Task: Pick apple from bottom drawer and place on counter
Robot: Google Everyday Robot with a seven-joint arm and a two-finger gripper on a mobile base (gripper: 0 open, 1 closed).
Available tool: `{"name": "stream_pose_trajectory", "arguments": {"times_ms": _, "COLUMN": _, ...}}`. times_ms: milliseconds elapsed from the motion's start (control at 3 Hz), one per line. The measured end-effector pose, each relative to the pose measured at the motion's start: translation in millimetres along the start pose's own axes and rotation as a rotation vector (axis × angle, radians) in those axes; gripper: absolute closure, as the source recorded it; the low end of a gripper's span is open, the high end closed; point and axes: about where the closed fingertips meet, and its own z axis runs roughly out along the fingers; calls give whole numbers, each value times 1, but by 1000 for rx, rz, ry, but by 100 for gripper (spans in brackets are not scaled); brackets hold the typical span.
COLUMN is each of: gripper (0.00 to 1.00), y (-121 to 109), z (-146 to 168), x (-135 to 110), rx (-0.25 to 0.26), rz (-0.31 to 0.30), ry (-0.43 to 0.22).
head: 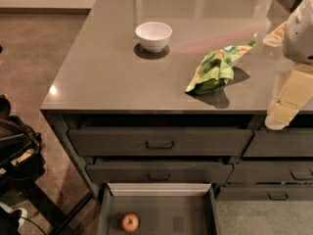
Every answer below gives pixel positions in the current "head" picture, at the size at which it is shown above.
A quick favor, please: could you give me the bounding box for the red apple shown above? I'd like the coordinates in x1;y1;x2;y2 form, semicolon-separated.
121;213;139;233

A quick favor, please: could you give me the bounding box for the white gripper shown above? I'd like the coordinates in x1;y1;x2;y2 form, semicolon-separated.
265;64;313;130

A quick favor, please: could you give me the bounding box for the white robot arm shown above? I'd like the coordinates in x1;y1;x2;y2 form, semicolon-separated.
263;0;313;130

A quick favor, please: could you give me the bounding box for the open bottom left drawer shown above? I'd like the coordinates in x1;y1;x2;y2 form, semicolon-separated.
97;183;220;235

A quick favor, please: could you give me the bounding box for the bottom right grey drawer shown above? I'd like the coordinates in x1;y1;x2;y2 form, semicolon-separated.
216;185;313;201

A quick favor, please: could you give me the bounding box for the grey drawer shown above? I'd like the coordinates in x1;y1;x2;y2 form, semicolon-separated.
67;126;253;156
228;162;313;183
245;128;313;158
216;185;313;201
86;158;233;183

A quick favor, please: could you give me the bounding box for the top left grey drawer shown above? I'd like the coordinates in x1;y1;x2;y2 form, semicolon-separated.
67;126;253;156

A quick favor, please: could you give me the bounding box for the grey counter cabinet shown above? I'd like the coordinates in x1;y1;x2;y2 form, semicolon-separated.
41;0;312;197

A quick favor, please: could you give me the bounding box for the top right grey drawer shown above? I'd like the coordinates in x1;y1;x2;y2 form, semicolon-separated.
245;128;313;158

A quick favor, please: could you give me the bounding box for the white ceramic bowl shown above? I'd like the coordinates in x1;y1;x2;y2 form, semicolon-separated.
135;22;172;53

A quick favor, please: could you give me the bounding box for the middle left grey drawer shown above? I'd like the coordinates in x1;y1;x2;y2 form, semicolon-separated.
86;158;233;183

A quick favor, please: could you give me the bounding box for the green snack bag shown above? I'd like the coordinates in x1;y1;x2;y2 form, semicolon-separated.
185;41;256;95

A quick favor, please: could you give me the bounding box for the middle right grey drawer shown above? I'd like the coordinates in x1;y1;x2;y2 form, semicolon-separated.
228;162;313;183

